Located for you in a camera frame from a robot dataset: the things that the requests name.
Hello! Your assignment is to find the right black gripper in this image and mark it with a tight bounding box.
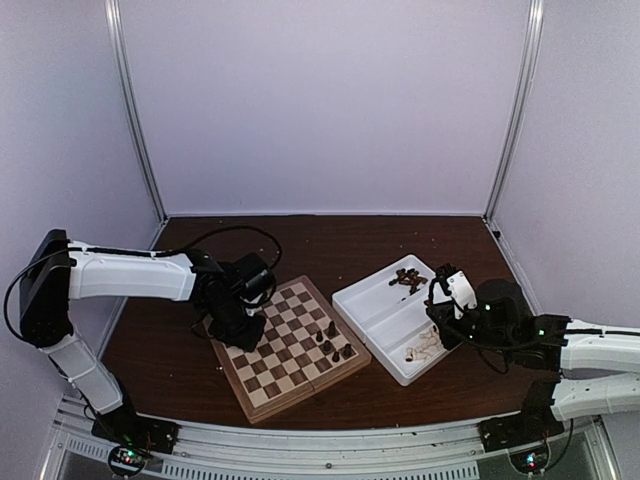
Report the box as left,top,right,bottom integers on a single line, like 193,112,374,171
427,301,513,359

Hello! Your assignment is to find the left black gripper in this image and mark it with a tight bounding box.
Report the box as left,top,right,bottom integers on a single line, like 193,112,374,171
205,296,266,350

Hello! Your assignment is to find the dark chess king piece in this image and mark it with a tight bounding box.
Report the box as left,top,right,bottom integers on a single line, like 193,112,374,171
326,321,337,338

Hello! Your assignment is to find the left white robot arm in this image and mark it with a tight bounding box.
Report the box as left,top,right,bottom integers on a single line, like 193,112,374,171
14,229,277,444

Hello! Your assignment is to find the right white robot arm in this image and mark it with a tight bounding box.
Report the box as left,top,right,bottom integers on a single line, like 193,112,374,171
426,272,639,442

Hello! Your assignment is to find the white chess pieces pile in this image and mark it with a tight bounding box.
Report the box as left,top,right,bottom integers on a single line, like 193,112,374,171
404,326,444,363

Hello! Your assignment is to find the dark chess pieces pile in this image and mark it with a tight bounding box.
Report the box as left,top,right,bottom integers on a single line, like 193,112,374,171
388,268,427,295

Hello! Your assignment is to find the wooden chessboard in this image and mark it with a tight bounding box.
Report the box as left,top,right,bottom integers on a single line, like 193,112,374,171
211,276,371,424

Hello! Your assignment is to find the white divided plastic tray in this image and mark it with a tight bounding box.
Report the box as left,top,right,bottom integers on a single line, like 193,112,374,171
331,254,450,387

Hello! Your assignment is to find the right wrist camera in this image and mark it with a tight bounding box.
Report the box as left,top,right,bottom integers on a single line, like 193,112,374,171
435,264,478,320

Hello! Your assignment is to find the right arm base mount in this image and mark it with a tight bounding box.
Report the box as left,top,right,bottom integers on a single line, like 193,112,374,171
478,407,565,452

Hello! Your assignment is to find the aluminium frame rail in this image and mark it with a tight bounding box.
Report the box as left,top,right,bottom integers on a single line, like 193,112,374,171
35,395,622,479

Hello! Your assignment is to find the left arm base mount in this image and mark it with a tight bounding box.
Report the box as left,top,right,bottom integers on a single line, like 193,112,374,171
91,414,179,454

